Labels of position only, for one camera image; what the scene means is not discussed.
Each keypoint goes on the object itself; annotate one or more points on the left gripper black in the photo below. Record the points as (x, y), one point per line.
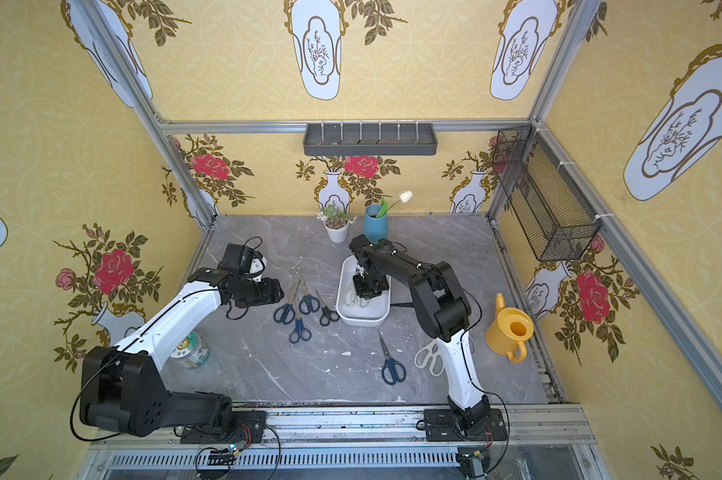
(271, 291)

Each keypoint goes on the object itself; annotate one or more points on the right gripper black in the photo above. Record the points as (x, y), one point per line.
(370, 282)

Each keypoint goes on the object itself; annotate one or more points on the white plastic storage box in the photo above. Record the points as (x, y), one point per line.
(351, 308)

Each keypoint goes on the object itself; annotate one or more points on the small black scissors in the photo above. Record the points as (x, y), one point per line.
(328, 315)

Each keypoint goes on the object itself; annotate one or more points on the blue scissors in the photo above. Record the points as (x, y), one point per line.
(300, 333)
(308, 303)
(286, 313)

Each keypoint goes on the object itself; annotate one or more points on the blue scissors floor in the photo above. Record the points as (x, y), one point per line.
(393, 372)

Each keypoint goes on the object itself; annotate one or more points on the white kitchen scissors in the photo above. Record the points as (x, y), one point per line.
(429, 357)

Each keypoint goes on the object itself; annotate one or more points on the beige kitchen scissors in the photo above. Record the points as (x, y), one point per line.
(350, 298)

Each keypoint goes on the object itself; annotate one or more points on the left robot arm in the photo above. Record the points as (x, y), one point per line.
(122, 391)

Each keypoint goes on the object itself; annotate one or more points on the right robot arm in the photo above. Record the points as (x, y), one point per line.
(442, 310)

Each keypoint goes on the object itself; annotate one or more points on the blue cylindrical vase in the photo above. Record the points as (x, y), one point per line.
(375, 227)

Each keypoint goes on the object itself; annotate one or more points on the small white potted plant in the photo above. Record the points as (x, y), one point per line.
(336, 221)

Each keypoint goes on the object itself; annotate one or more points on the white green tape roll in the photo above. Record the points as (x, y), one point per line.
(192, 353)

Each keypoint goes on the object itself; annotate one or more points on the white tulip flower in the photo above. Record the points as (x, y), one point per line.
(385, 206)

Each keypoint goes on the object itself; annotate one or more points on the yellow watering can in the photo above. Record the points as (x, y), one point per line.
(508, 333)

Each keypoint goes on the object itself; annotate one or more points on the small circuit board left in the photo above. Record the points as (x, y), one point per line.
(227, 455)

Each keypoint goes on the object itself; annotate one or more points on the small circuit board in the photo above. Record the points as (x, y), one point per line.
(227, 455)
(470, 464)

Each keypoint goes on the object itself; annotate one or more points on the small circuit board right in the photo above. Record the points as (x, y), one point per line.
(470, 464)

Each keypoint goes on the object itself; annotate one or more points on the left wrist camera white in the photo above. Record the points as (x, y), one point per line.
(257, 266)

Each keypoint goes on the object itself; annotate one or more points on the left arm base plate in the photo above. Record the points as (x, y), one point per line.
(241, 427)

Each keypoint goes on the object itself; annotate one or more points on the grey wall shelf rack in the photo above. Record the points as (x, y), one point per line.
(370, 138)

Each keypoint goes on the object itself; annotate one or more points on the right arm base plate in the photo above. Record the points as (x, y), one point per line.
(441, 425)

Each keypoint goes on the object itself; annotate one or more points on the aluminium rail base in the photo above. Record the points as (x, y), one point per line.
(400, 436)

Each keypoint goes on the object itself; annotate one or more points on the black wire mesh basket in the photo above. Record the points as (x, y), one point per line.
(557, 220)

